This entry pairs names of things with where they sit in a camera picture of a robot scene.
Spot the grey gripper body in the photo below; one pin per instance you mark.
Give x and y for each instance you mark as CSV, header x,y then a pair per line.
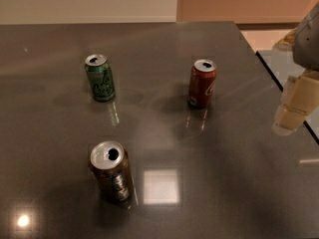
x,y
307,47

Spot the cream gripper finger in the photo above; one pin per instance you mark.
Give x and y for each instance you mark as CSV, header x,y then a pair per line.
x,y
297,104
286,43

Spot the red coke can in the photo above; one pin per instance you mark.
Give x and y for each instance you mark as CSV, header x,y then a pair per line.
x,y
202,78

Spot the green soda can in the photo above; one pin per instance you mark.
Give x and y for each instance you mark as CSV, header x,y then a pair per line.
x,y
100,76

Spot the brown soda can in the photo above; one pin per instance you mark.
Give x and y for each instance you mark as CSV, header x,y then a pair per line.
x,y
110,165

